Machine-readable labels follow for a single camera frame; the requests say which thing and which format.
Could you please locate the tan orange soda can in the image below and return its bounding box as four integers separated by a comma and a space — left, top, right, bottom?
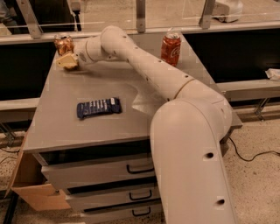
54, 34, 74, 56

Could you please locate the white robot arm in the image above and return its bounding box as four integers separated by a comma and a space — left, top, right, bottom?
56, 26, 238, 224

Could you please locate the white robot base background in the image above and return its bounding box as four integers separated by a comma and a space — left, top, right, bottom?
212, 0, 243, 23

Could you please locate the red orange soda can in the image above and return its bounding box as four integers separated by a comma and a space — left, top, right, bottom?
161, 32, 181, 67

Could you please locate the dark blue snack wrapper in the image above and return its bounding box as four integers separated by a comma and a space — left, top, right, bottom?
76, 97, 122, 119

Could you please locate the top grey drawer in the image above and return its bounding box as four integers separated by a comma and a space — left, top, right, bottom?
42, 153, 155, 189

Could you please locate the grey drawer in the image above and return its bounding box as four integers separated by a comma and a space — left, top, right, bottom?
42, 153, 155, 189
66, 186, 160, 211
80, 202, 163, 224

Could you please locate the cardboard box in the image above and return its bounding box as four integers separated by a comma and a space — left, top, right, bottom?
5, 140, 70, 211

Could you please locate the middle grey drawer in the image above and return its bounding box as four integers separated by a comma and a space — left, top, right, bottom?
66, 186, 160, 211

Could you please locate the bottom grey drawer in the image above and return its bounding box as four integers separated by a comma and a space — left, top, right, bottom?
80, 202, 163, 224

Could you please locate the left metal rail bracket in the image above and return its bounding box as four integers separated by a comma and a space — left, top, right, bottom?
16, 0, 43, 39

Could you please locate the metal rail bracket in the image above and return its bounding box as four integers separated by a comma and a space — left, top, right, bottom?
199, 0, 215, 29
136, 0, 145, 33
16, 0, 43, 39

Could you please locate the middle metal rail bracket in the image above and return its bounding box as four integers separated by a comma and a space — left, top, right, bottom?
136, 0, 145, 33

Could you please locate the right metal rail bracket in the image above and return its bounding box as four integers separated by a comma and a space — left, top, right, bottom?
199, 0, 215, 29

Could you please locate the black floor cable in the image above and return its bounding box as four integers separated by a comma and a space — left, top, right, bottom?
228, 136, 280, 163

